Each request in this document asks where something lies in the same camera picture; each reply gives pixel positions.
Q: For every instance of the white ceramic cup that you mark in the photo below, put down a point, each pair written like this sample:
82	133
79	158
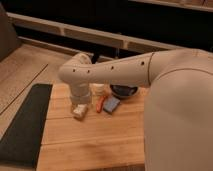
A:
98	89

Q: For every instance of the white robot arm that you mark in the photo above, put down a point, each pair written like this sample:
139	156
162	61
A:
178	109

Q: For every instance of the dark ceramic bowl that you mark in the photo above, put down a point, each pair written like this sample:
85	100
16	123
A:
123	92

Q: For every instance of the blue sponge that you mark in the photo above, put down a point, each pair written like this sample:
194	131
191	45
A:
111	104

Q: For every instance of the white plastic bottle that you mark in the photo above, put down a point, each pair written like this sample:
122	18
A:
80	111

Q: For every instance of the wooden table board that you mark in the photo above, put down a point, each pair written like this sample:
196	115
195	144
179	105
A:
100	142

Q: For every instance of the black floor mat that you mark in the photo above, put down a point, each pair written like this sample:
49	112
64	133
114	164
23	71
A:
20	144

